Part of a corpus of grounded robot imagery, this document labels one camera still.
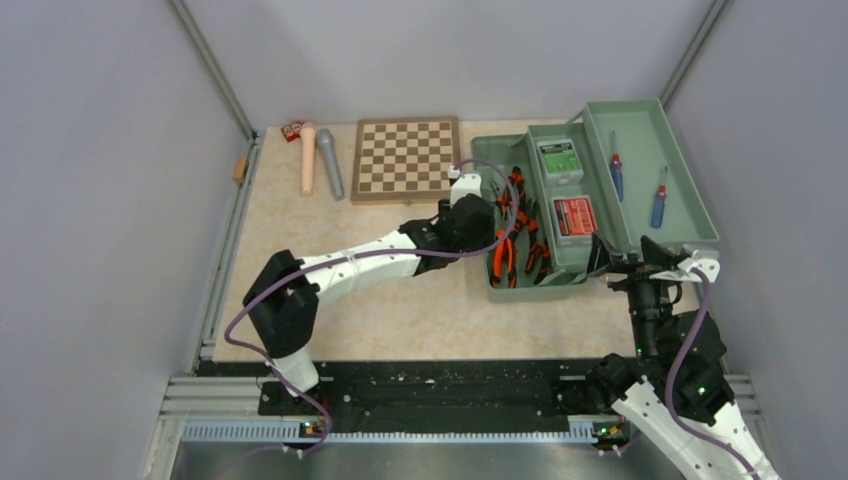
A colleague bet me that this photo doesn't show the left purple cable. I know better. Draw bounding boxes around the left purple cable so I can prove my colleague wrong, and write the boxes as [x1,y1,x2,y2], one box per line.
[222,158,522,458]

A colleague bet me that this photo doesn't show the green toolbox tray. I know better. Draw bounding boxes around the green toolbox tray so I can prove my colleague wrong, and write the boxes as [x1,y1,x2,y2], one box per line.
[582,98,719,252]

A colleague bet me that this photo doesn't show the blue handle screwdriver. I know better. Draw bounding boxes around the blue handle screwdriver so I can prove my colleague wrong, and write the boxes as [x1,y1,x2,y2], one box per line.
[650,166,668,229]

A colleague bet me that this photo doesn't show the green plastic toolbox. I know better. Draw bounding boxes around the green plastic toolbox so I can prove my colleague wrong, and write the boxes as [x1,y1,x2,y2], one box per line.
[460,121,627,303]

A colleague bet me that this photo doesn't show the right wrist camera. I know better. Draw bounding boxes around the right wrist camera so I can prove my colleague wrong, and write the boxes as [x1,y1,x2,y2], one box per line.
[657,244,720,283]

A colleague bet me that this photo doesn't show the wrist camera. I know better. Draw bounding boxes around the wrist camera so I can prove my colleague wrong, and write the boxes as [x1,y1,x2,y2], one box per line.
[657,244,720,283]
[447,166,482,207]

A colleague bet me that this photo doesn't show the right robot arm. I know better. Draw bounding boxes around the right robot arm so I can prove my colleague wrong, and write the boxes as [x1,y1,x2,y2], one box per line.
[586,233,780,479]

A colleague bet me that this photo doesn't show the large orange combination pliers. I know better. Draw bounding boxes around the large orange combination pliers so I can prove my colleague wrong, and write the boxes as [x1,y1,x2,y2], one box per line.
[493,166,526,220]

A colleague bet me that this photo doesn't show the wooden chessboard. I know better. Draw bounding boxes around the wooden chessboard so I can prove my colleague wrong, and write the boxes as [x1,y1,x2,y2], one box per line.
[350,116,461,205]

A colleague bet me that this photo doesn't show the orange cutting pliers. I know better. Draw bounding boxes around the orange cutting pliers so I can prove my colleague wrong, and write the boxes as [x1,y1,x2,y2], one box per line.
[489,229,517,288]

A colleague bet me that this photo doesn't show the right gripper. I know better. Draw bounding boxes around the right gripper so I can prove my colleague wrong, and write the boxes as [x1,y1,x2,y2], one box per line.
[586,229,684,358]

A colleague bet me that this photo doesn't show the red small packet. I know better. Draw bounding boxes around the red small packet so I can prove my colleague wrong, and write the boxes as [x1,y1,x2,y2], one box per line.
[280,120,306,143]

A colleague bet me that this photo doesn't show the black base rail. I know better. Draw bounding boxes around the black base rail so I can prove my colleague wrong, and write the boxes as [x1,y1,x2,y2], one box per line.
[197,358,616,435]

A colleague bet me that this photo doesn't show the red blue screwdriver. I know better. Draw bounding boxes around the red blue screwdriver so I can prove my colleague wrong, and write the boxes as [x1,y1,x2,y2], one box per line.
[609,130,624,202]

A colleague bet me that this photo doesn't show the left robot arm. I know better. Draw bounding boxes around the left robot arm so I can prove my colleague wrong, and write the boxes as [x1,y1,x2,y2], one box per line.
[242,194,495,414]

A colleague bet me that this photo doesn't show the red label screw box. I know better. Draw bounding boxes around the red label screw box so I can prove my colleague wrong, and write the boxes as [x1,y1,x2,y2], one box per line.
[549,195,598,246]

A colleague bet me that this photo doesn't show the green label screw box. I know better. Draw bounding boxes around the green label screw box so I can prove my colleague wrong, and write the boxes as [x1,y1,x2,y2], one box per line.
[536,138,584,187]

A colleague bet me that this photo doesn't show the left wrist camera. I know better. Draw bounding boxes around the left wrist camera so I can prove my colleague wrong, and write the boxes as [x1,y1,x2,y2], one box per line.
[447,166,482,207]

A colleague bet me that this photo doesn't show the grey microphone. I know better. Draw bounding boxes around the grey microphone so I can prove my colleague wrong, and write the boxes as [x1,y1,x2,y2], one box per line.
[316,128,345,201]

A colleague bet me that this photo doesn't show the black orange striped pliers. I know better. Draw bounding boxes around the black orange striped pliers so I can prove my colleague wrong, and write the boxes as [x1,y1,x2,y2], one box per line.
[524,224,551,286]

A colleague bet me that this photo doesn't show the pink microphone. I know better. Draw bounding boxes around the pink microphone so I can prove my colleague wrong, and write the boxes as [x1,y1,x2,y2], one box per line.
[300,122,317,196]

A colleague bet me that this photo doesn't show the left wooden block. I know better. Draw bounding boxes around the left wooden block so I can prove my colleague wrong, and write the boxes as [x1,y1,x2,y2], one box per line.
[232,157,249,185]

